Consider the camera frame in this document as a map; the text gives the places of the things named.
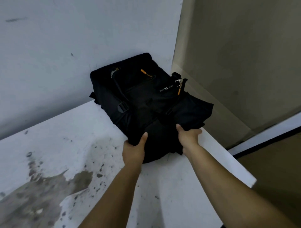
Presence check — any person's left hand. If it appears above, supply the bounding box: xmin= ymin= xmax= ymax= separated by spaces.
xmin=122 ymin=132 xmax=148 ymax=168

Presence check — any person's right hand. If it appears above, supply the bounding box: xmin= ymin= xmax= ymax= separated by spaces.
xmin=176 ymin=124 xmax=203 ymax=156

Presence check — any black backpack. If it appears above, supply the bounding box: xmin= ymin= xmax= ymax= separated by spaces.
xmin=89 ymin=53 xmax=214 ymax=164

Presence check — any person's right forearm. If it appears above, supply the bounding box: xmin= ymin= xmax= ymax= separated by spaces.
xmin=182 ymin=143 xmax=297 ymax=228

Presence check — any person's left forearm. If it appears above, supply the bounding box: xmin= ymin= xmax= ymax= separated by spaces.
xmin=78 ymin=162 xmax=142 ymax=228

